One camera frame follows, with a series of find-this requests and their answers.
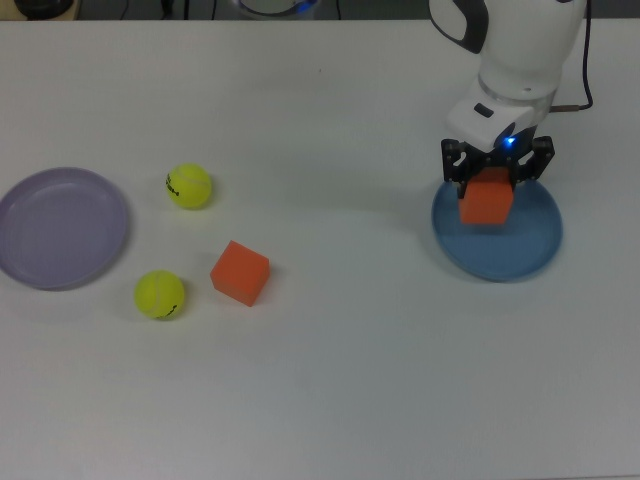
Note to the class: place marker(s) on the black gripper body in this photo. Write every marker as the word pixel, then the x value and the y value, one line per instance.
pixel 515 152

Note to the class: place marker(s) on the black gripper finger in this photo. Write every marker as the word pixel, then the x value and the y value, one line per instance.
pixel 452 165
pixel 542 160

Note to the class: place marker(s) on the orange foam cube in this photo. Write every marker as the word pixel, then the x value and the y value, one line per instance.
pixel 240 272
pixel 486 202

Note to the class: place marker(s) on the yellow tennis ball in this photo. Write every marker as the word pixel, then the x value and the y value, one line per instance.
pixel 190 187
pixel 159 295

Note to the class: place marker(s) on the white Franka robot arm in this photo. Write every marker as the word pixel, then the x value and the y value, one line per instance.
pixel 525 45

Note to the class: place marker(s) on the blue plastic plate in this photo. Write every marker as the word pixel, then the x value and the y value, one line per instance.
pixel 500 255

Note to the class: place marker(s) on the purple plastic plate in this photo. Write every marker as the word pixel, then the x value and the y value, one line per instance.
pixel 60 235

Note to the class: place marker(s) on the black rounded object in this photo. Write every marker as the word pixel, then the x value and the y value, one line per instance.
pixel 45 7

